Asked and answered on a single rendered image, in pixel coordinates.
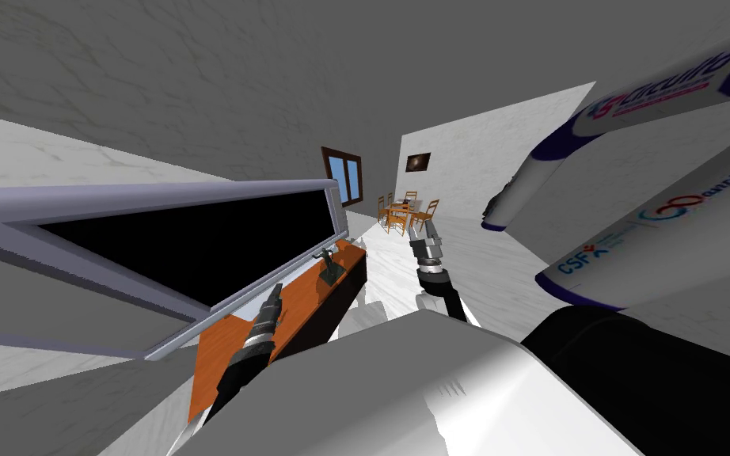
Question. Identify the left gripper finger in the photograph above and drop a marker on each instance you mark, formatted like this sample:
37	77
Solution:
277	292

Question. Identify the orange topped black sideboard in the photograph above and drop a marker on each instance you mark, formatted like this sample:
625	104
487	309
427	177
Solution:
305	296

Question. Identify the dark framed wall picture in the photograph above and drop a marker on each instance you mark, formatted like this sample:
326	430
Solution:
418	162

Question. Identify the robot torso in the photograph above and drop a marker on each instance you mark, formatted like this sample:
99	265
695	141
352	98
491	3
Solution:
371	392

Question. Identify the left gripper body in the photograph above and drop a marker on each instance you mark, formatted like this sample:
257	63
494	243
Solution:
270	316

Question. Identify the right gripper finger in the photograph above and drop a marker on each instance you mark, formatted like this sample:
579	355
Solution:
433	230
414	234

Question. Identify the dark green statue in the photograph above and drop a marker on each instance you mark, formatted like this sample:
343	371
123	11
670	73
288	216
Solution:
329	272

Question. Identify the wooden dining table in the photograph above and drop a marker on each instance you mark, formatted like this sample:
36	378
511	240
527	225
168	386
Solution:
403	207

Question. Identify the wooden chair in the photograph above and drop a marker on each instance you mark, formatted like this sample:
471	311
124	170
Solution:
381	208
397	221
410	196
427	214

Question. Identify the brown framed window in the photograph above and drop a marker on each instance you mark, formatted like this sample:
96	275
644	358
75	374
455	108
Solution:
343	177

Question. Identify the grey framed black television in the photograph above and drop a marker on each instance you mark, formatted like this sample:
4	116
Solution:
181	240

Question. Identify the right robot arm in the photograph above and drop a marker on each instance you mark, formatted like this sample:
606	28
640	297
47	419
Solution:
625	373

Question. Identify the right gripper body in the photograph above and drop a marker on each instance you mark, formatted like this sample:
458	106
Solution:
428	246

